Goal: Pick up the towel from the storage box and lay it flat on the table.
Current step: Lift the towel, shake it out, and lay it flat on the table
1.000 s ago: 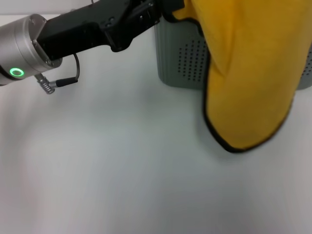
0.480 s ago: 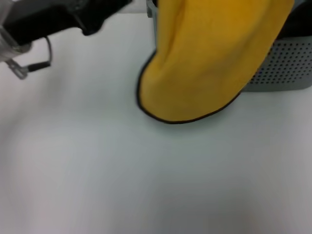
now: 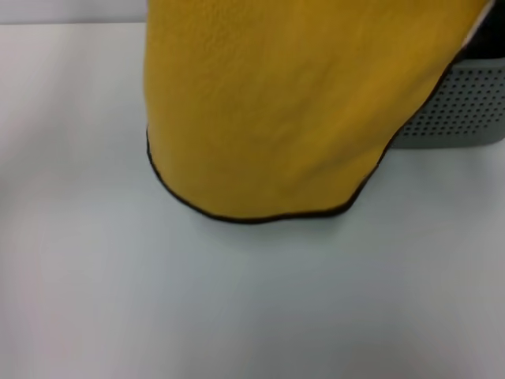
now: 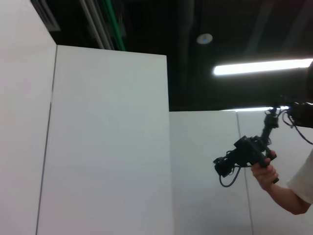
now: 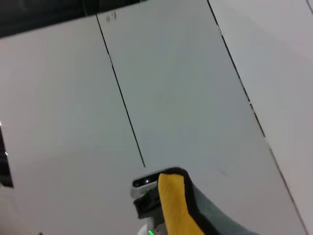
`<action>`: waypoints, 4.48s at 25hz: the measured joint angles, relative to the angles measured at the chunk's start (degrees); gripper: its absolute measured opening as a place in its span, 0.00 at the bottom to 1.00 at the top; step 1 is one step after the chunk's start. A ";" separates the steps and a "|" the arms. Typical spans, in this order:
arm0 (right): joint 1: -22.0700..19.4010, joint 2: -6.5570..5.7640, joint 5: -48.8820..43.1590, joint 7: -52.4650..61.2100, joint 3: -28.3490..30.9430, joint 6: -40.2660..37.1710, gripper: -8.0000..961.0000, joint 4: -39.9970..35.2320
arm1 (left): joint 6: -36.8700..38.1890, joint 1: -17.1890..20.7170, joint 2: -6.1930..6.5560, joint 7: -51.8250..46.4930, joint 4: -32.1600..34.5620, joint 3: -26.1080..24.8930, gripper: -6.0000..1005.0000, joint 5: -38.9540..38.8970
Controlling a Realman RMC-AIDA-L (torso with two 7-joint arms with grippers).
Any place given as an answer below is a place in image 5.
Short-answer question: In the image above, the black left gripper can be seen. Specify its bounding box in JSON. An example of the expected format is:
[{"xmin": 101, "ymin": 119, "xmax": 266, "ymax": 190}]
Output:
[{"xmin": 133, "ymin": 188, "xmax": 163, "ymax": 220}]

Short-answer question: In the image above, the yellow and grey towel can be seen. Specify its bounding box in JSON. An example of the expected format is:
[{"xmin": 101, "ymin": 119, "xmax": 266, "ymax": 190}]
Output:
[{"xmin": 157, "ymin": 167, "xmax": 260, "ymax": 235}]

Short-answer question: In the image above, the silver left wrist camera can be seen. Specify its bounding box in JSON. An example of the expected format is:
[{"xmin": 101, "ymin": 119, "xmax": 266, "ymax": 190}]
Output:
[{"xmin": 131, "ymin": 168, "xmax": 173, "ymax": 198}]

